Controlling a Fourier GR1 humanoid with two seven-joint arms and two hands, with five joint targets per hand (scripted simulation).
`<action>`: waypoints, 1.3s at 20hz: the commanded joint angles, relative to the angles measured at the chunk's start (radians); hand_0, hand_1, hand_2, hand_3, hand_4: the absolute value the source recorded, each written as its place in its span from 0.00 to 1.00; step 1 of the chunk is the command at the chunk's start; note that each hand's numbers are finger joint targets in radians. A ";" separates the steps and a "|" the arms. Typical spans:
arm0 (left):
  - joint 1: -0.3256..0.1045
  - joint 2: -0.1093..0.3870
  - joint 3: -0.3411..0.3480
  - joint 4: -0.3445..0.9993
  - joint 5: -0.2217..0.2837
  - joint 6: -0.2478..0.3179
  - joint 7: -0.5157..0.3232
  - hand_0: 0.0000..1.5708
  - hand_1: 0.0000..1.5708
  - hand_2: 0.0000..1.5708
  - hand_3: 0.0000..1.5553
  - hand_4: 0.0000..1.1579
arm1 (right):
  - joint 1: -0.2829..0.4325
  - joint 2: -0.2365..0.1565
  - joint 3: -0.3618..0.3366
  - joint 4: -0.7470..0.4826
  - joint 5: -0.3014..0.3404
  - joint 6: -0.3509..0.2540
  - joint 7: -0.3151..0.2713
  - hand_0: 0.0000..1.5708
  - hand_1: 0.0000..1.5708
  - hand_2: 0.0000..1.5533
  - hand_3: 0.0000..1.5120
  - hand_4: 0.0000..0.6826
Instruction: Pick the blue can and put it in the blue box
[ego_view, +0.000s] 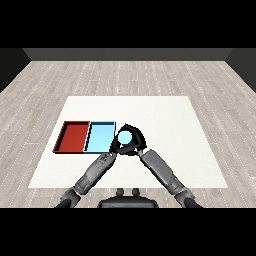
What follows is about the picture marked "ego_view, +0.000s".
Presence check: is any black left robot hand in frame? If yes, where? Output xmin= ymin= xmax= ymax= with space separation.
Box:
xmin=108 ymin=130 xmax=123 ymax=155

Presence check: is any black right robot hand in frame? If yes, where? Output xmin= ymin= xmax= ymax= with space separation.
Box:
xmin=117 ymin=123 xmax=148 ymax=157

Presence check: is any small blue can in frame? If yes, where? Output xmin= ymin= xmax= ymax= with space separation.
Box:
xmin=117 ymin=130 xmax=133 ymax=146

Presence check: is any light blue shallow open box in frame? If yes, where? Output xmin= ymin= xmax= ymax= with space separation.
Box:
xmin=82 ymin=120 xmax=118 ymax=154

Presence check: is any red shallow open box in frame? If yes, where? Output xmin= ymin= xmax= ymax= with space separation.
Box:
xmin=52 ymin=120 xmax=91 ymax=155

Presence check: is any dark grey robot body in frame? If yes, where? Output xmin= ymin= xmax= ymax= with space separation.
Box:
xmin=99 ymin=188 xmax=159 ymax=209

